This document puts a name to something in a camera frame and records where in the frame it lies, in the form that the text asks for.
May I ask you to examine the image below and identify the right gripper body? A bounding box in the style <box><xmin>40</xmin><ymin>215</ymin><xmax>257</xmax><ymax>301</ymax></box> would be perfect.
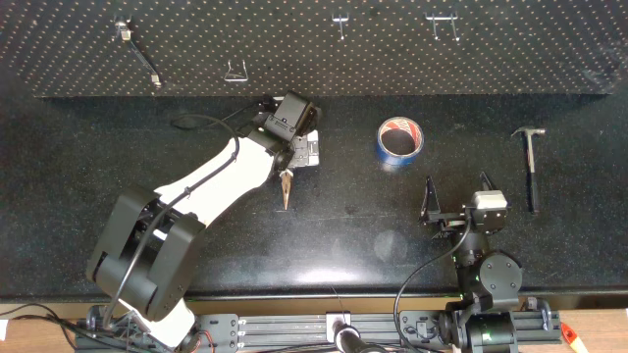
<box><xmin>419</xmin><ymin>208</ymin><xmax>473</xmax><ymax>232</ymax></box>

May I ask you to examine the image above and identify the wrench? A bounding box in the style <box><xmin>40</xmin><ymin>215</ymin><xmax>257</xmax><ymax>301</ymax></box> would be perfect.
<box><xmin>117</xmin><ymin>26</ymin><xmax>164</xmax><ymax>90</ymax></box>

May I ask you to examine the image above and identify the black pegboard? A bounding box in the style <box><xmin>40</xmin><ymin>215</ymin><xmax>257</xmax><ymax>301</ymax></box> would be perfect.
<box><xmin>0</xmin><ymin>0</ymin><xmax>628</xmax><ymax>98</ymax></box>

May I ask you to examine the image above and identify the hammer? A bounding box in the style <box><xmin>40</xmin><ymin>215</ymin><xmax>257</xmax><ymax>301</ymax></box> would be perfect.
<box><xmin>509</xmin><ymin>126</ymin><xmax>547</xmax><ymax>216</ymax></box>

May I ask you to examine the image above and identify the roll of blue tape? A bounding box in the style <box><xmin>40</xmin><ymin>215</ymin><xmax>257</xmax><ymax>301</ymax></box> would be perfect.
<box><xmin>376</xmin><ymin>116</ymin><xmax>426</xmax><ymax>168</ymax></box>

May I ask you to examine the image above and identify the red and yellow object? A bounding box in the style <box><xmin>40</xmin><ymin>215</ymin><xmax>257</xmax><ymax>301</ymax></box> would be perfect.
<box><xmin>560</xmin><ymin>322</ymin><xmax>590</xmax><ymax>353</ymax></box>

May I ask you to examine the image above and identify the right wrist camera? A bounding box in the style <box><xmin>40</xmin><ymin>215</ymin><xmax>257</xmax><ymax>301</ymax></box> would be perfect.
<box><xmin>469</xmin><ymin>189</ymin><xmax>510</xmax><ymax>213</ymax></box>

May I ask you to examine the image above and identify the black cable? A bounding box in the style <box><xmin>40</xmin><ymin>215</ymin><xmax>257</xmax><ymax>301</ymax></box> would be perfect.
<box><xmin>392</xmin><ymin>218</ymin><xmax>473</xmax><ymax>352</ymax></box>
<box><xmin>100</xmin><ymin>113</ymin><xmax>241</xmax><ymax>329</ymax></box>

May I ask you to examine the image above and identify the mounting rail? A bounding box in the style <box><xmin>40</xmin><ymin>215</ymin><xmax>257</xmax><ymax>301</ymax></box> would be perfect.
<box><xmin>0</xmin><ymin>296</ymin><xmax>563</xmax><ymax>353</ymax></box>

